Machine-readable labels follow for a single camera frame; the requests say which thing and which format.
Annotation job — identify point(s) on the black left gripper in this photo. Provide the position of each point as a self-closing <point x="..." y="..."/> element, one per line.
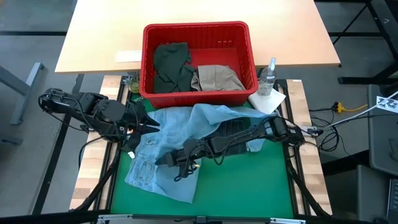
<point x="133" y="119"/>

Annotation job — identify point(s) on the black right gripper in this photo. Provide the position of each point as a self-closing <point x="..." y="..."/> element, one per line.
<point x="185" y="154"/>

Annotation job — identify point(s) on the light blue denim garment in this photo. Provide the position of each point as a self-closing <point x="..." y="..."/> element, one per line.
<point x="168" y="174"/>

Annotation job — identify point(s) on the dark blue jeans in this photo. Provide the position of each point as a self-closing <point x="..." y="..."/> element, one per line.
<point x="236" y="127"/>

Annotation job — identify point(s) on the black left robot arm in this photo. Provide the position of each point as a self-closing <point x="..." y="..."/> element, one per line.
<point x="81" y="109"/>

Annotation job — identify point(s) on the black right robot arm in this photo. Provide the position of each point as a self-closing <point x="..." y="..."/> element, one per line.
<point x="242" y="137"/>

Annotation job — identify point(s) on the red plastic laundry basket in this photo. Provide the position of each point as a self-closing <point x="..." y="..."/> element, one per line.
<point x="199" y="99"/>

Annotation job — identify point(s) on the dark green garment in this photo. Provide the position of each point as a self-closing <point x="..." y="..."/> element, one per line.
<point x="171" y="65"/>

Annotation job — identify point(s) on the beige trousers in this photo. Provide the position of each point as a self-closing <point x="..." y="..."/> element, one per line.
<point x="217" y="79"/>

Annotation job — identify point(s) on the light wood table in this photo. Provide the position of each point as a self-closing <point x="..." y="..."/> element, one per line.
<point x="109" y="37"/>

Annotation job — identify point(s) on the black table base bar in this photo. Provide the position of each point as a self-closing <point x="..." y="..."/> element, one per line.
<point x="46" y="183"/>

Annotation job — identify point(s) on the white cloth tote bag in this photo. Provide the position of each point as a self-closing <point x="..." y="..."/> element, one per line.
<point x="267" y="101"/>

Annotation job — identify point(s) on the clear plastic spray bottle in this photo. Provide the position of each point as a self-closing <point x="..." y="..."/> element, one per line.
<point x="265" y="79"/>

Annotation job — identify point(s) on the grey metal table leg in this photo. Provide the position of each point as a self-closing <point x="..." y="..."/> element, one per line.
<point x="26" y="93"/>

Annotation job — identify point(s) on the white power strip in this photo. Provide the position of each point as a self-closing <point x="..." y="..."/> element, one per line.
<point x="309" y="130"/>

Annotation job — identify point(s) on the grey plastic case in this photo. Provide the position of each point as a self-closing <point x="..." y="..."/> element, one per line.
<point x="384" y="149"/>

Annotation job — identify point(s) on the white printed tag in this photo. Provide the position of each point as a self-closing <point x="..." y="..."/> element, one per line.
<point x="387" y="104"/>

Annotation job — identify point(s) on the black metal rig frame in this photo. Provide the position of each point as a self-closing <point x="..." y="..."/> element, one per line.
<point x="107" y="186"/>

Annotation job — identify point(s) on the black metal desk frame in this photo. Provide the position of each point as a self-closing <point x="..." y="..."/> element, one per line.
<point x="357" y="34"/>

